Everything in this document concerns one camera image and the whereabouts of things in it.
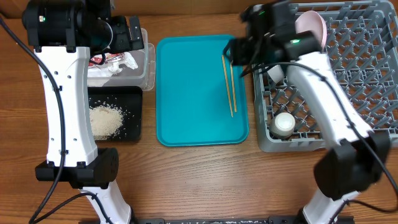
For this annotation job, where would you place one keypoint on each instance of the white paper cup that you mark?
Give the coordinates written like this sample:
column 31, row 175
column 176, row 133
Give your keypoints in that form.
column 282, row 126

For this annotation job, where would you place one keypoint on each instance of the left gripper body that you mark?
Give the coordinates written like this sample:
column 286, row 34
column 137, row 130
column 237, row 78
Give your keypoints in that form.
column 121, row 42

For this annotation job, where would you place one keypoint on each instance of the grey dishwasher rack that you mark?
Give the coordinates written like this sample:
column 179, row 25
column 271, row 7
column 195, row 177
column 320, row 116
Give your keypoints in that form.
column 362, row 46

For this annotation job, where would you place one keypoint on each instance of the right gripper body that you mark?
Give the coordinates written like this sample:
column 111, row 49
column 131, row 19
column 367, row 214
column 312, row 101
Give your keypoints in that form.
column 247, row 52

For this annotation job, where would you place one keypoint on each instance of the clear plastic bin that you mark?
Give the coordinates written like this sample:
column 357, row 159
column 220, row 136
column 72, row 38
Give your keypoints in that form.
column 144, row 75

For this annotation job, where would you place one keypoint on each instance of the teal serving tray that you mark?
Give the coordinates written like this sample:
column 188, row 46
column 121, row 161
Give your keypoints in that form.
column 192, row 107

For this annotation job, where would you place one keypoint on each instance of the white rice pile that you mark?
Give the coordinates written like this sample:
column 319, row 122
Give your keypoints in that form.
column 109, row 121

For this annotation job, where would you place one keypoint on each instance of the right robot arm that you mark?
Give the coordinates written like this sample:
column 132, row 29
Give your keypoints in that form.
column 356, row 155

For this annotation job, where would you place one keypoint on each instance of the large white plate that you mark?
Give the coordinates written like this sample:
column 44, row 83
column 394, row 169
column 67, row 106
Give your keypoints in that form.
column 313, row 22

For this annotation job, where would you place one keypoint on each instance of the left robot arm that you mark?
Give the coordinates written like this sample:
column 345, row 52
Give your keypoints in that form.
column 63, row 36

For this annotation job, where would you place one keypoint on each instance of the red snack wrapper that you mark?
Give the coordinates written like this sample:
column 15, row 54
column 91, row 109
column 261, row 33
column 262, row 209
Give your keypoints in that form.
column 104, row 58

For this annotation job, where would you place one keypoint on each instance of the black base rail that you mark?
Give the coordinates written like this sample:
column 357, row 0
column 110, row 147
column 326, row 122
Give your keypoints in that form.
column 270, row 220

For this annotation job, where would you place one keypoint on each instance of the black plastic tray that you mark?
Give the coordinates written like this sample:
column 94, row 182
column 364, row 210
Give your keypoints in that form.
column 129, row 97

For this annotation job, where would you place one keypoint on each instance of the grey bowl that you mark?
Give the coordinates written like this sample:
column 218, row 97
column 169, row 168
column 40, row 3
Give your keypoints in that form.
column 275, row 73

